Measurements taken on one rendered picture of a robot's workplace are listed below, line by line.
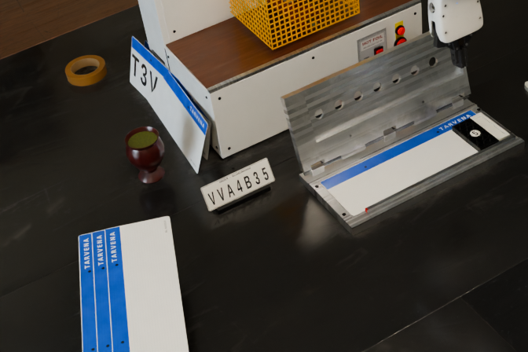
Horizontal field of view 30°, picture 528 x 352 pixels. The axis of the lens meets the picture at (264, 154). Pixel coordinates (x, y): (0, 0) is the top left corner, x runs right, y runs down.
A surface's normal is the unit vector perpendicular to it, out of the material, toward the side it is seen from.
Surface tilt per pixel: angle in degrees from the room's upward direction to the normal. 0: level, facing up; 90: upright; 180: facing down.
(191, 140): 69
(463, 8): 79
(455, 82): 74
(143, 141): 0
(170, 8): 90
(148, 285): 0
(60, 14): 0
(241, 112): 90
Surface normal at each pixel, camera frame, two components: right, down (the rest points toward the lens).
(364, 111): 0.43, 0.28
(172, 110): -0.88, 0.07
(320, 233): -0.12, -0.76
